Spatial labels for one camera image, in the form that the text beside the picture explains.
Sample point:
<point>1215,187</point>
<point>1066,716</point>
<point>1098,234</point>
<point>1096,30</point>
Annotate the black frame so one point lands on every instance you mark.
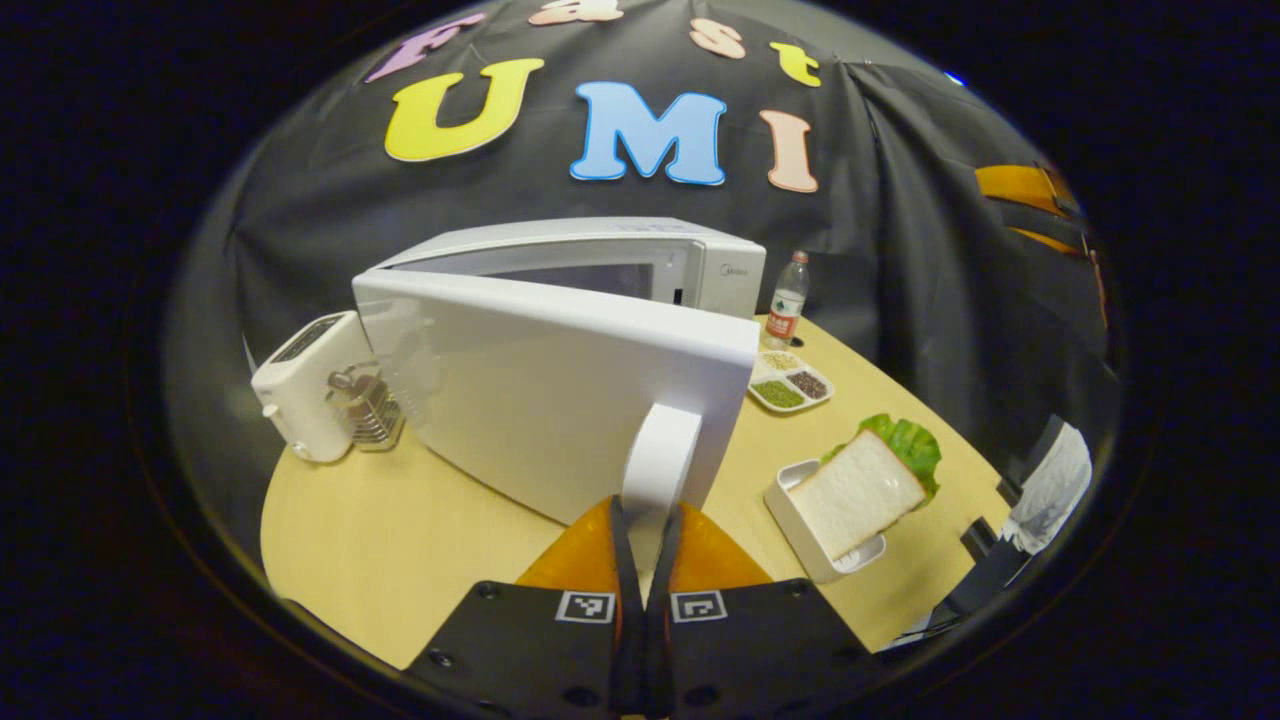
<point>985,580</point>

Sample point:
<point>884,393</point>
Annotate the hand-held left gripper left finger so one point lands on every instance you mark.
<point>630,660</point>

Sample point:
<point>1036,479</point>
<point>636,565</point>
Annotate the white rectangular dish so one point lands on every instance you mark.
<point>800,525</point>

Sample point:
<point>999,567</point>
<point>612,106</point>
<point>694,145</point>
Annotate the white toaster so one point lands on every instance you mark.
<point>300,400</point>

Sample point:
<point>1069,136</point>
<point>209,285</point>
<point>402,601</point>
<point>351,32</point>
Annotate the ribbed glass jar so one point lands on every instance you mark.
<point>368,415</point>

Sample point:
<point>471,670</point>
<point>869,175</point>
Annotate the white microwave oven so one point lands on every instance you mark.
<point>540,390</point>

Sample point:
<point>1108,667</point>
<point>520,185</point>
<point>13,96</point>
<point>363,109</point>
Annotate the black backdrop cloth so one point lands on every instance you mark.
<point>900,250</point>

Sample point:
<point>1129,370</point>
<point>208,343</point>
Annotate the white cloth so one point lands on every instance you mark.
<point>1050,485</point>

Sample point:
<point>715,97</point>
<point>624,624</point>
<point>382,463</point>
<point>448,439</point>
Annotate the lettuce sandwich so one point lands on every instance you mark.
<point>855,490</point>

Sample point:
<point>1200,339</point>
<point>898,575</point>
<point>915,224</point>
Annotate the clear plastic water bottle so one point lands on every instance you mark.
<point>787,305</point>

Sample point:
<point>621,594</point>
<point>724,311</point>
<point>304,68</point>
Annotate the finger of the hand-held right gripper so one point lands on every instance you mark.
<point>1020,185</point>
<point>1050,240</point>

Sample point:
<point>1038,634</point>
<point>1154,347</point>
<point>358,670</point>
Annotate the divided tray of beans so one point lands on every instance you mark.
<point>790,385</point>

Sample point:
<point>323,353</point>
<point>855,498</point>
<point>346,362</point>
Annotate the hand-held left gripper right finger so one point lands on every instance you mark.
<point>660,650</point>

